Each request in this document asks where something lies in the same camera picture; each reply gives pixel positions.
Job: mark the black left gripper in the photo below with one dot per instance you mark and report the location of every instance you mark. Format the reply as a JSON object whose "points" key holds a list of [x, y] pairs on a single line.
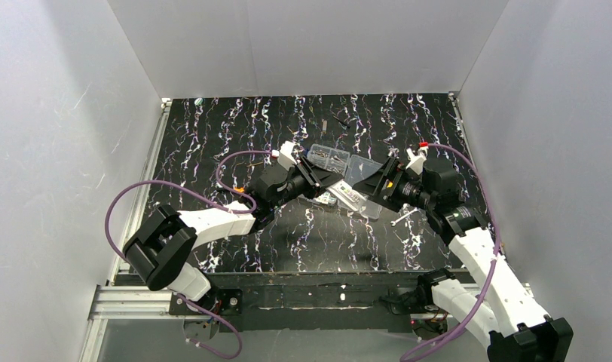
{"points": [[309, 173]]}

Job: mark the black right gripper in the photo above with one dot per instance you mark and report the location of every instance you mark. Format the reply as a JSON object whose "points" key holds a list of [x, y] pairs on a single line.
{"points": [[387, 177]]}

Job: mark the white AC remote control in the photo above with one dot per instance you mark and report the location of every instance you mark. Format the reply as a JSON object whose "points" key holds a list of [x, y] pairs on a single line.
{"points": [[349, 198]]}

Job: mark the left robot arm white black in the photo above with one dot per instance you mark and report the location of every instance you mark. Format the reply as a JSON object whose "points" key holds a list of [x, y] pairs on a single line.
{"points": [[160, 248]]}

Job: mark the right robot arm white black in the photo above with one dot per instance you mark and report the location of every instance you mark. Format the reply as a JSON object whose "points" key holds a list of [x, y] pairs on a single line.
{"points": [[504, 317]]}

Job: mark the small silver wrench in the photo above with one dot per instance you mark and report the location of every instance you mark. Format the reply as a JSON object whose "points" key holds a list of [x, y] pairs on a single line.
{"points": [[393, 223]]}

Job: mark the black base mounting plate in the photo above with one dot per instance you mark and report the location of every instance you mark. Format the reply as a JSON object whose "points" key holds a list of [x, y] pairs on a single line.
{"points": [[360, 300]]}

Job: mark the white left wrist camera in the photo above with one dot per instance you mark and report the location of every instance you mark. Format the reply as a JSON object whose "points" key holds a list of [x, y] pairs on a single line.
{"points": [[283, 156]]}

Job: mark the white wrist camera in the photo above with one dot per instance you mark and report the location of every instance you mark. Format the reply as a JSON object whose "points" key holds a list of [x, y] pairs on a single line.
{"points": [[417, 155], [283, 156]]}

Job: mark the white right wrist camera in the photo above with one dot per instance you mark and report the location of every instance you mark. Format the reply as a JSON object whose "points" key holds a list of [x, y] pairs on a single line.
{"points": [[417, 155]]}

